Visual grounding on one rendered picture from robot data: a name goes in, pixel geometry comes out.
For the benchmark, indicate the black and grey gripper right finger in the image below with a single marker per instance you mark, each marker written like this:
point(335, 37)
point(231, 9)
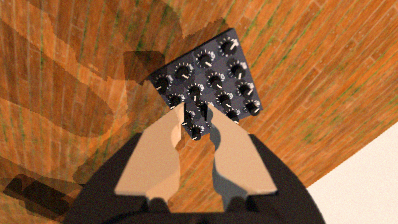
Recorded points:
point(244, 166)

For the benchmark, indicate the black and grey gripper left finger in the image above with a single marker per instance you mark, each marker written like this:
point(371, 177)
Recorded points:
point(146, 166)

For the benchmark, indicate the black knob box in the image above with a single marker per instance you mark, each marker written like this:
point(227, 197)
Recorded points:
point(221, 82)

